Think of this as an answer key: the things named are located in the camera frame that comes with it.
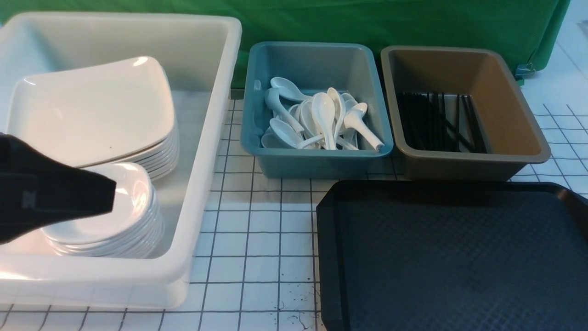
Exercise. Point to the large white square plate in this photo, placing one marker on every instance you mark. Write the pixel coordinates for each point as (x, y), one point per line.
(67, 114)

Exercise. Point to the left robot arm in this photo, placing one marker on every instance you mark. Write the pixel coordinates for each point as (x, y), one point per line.
(37, 191)

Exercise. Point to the pile of white spoons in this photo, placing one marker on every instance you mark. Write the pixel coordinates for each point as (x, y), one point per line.
(328, 120)

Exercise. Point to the teal plastic bin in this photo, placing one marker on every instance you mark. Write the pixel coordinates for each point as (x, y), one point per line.
(314, 67)

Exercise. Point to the checkered white tablecloth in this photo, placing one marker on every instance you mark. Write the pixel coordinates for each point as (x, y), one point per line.
(255, 267)

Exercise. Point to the stack of white square plates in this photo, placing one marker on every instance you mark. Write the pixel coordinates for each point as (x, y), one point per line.
(153, 154)

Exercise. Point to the black plastic tray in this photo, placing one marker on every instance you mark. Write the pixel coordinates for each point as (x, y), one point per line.
(452, 256)

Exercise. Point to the pile of black chopsticks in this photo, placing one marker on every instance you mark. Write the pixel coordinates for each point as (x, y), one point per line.
(430, 122)

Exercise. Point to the large white plastic tub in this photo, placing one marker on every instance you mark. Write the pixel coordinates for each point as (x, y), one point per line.
(198, 54)

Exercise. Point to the stack of small white dishes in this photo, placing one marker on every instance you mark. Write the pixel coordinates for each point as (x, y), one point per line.
(131, 230)

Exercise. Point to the brown plastic bin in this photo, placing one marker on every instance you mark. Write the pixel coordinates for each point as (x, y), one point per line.
(509, 127)

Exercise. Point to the metal binder clip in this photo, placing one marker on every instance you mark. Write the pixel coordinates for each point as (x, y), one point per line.
(524, 71)

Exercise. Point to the green cloth backdrop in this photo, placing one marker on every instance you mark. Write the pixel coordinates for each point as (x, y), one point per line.
(521, 31)

